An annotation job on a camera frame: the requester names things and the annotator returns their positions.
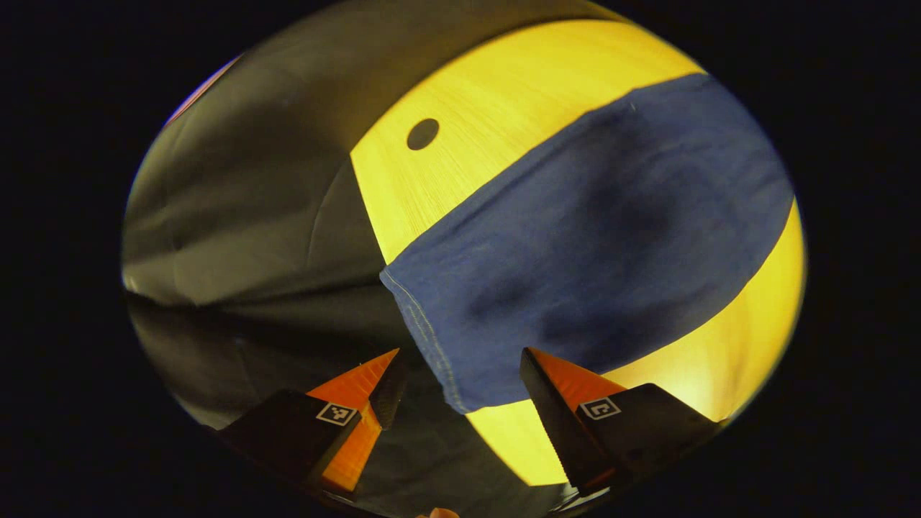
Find black backdrop cloth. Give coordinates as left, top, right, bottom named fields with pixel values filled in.
left=121, top=0, right=627, bottom=518

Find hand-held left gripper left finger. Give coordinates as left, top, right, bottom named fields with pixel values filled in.
left=216, top=349, right=411, bottom=495

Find blue denim jeans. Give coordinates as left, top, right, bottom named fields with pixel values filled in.
left=380, top=72, right=796, bottom=415

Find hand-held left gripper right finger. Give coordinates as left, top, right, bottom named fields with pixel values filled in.
left=520, top=347, right=720, bottom=497

